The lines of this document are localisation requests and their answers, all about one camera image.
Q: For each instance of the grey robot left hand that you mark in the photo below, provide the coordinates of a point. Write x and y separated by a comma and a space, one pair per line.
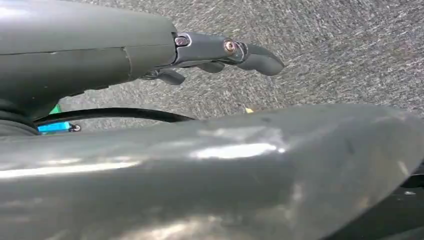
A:
82, 43

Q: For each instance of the silver plastic wheel hubcap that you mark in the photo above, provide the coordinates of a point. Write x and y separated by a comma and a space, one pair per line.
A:
232, 185

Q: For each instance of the green plastic crate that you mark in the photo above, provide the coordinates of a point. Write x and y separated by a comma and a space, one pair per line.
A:
56, 110

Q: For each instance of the yellow floor tape marking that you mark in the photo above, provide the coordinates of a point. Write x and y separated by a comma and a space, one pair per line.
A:
249, 110

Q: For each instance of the blue wheeled shelf rack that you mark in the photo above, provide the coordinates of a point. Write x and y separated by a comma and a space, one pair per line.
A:
54, 127

